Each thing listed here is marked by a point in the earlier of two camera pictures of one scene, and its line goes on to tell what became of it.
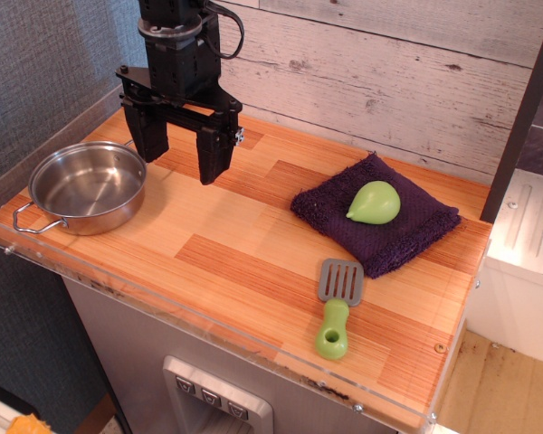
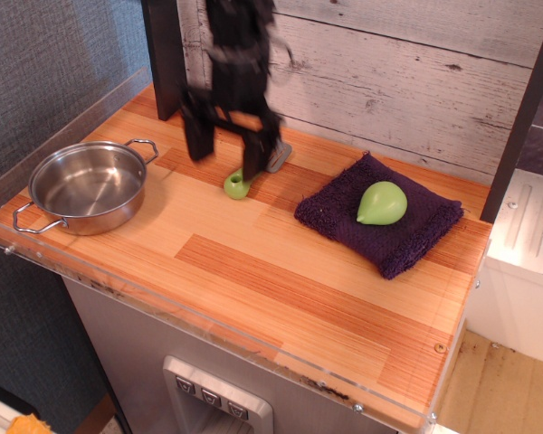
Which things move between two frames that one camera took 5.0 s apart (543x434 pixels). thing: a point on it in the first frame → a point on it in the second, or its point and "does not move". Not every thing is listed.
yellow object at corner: (27, 424) does not move
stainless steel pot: (92, 188) does not move
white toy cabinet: (517, 300) does not move
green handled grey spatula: (341, 287) → (237, 188)
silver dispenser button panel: (201, 402) does not move
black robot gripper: (182, 81) → (237, 100)
